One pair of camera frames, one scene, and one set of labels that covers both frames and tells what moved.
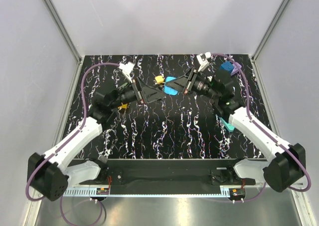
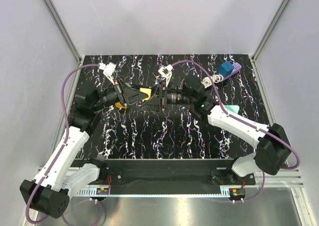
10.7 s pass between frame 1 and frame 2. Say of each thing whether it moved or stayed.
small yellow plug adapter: moved
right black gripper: moved
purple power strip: stayed
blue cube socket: stayed
